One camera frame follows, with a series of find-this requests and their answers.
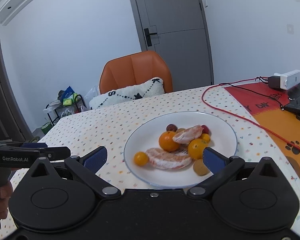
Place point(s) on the brown longan front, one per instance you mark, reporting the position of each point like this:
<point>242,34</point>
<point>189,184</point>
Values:
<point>199,168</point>

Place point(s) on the large orange mandarin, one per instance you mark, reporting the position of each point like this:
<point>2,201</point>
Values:
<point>196,148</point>

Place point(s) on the grey door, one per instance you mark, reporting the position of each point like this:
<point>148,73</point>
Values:
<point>177,31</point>

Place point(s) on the small yellow-orange kumquat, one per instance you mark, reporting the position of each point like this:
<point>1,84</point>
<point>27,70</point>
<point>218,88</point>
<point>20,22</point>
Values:
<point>141,159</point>

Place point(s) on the orange mandarin on plate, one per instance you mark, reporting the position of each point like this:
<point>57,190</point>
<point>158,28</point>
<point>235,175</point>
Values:
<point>167,143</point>

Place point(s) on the black metal shelf rack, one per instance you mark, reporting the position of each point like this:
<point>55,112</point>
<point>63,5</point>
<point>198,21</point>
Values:
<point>68,102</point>

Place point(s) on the white fluffy pillow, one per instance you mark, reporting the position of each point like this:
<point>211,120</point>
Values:
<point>150,88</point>

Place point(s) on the dark doorway frame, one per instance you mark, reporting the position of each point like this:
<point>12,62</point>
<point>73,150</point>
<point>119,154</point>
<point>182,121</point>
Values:
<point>12,123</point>

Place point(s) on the dark red small fruit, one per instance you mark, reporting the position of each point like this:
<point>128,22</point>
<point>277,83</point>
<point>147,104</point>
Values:
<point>171,128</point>

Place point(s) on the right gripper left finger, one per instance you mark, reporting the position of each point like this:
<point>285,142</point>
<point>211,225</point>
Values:
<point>84,170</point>

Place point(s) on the brown longan on plate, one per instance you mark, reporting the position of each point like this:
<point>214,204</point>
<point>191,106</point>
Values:
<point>180,130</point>

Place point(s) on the red orange table mat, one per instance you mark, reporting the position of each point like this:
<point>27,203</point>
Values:
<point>262,103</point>

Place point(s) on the white power adapter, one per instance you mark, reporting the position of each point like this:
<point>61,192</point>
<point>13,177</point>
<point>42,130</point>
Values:
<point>288,80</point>

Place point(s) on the person's left hand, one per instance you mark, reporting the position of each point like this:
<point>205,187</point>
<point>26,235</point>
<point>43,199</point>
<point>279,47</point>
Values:
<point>5,194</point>

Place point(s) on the white plate blue rim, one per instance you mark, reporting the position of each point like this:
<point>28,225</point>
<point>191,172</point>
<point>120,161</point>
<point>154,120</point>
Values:
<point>223,140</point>

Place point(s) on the floral patterned tablecloth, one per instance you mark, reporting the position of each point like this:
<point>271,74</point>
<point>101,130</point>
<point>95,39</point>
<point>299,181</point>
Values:
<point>111,126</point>

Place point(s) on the white plastic bag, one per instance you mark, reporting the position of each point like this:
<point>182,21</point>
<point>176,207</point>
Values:
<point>93,92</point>

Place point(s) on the red small fruit on plate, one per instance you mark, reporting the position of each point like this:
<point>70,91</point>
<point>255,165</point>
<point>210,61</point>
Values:
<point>205,130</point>

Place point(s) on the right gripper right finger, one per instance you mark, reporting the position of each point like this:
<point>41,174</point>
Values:
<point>224,169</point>

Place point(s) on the small peeled pomelo segment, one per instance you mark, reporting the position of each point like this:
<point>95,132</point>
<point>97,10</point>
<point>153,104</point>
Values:
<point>187,135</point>

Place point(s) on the black power brick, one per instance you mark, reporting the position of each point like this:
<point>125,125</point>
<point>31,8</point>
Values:
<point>274,82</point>

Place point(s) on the orange leather chair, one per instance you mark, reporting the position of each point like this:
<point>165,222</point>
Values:
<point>135,69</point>

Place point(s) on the large peeled pomelo segment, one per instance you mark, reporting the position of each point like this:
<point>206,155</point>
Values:
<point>163,160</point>

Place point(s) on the small orange kumquat on plate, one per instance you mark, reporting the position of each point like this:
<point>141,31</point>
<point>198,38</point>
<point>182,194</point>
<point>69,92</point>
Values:
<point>205,137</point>

